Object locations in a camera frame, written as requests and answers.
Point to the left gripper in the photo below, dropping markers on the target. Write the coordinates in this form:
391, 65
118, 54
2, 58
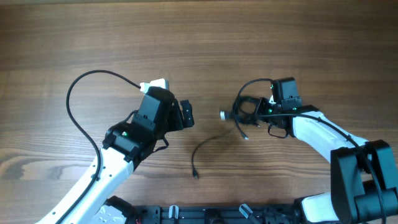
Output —
178, 123

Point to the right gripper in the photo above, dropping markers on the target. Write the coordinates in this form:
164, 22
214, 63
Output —
263, 102

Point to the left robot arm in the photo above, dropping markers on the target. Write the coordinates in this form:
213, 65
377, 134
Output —
125, 146

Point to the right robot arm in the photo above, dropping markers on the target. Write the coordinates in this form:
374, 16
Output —
363, 173

